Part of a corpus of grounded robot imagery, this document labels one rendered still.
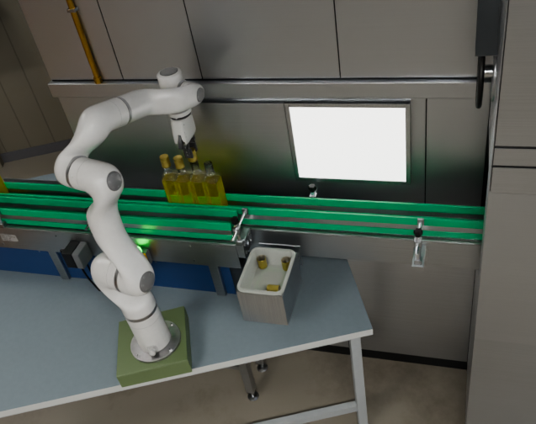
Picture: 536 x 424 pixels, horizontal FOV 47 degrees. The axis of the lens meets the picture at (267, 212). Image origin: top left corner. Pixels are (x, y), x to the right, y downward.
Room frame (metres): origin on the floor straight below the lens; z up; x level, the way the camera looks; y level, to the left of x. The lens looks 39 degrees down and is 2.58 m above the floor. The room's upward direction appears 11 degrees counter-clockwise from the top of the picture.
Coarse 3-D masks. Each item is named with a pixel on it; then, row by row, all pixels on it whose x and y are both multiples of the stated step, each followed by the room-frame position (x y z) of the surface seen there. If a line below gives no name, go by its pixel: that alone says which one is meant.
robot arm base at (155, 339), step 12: (156, 312) 1.50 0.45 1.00; (132, 324) 1.47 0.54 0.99; (144, 324) 1.47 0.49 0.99; (156, 324) 1.48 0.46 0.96; (168, 324) 1.59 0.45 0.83; (144, 336) 1.46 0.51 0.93; (156, 336) 1.47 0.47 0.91; (168, 336) 1.51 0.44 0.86; (180, 336) 1.52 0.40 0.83; (132, 348) 1.51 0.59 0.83; (144, 348) 1.47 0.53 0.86; (156, 348) 1.46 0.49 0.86; (168, 348) 1.47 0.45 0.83; (144, 360) 1.44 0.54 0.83; (156, 360) 1.43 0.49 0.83
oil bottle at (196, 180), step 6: (192, 174) 1.91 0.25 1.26; (198, 174) 1.90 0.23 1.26; (204, 174) 1.91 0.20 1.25; (192, 180) 1.90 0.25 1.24; (198, 180) 1.89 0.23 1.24; (192, 186) 1.90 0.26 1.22; (198, 186) 1.89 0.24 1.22; (198, 192) 1.89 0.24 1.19; (204, 192) 1.88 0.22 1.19; (198, 198) 1.89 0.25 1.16; (204, 198) 1.88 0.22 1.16
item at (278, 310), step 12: (300, 252) 1.71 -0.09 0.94; (300, 264) 1.71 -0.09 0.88; (300, 276) 1.66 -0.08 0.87; (288, 288) 1.52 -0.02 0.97; (240, 300) 1.52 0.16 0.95; (252, 300) 1.50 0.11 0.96; (264, 300) 1.49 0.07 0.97; (276, 300) 1.47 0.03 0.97; (288, 300) 1.50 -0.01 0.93; (252, 312) 1.51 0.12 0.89; (264, 312) 1.49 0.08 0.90; (276, 312) 1.47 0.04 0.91; (288, 312) 1.48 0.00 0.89; (288, 324) 1.46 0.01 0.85
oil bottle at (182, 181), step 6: (180, 174) 1.92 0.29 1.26; (186, 174) 1.92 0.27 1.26; (180, 180) 1.91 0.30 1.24; (186, 180) 1.90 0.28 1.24; (180, 186) 1.91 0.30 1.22; (186, 186) 1.90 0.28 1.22; (180, 192) 1.91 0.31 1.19; (186, 192) 1.91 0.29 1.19; (192, 192) 1.91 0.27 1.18; (180, 198) 1.92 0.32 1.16; (186, 198) 1.91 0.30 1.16; (192, 198) 1.90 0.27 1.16
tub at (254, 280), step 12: (252, 252) 1.69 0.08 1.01; (264, 252) 1.70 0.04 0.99; (276, 252) 1.68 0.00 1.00; (288, 252) 1.66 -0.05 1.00; (252, 264) 1.66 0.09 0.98; (276, 264) 1.68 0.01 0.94; (252, 276) 1.64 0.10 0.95; (264, 276) 1.63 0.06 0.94; (276, 276) 1.62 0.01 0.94; (288, 276) 1.54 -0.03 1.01; (240, 288) 1.53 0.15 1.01; (252, 288) 1.58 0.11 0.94; (264, 288) 1.57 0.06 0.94
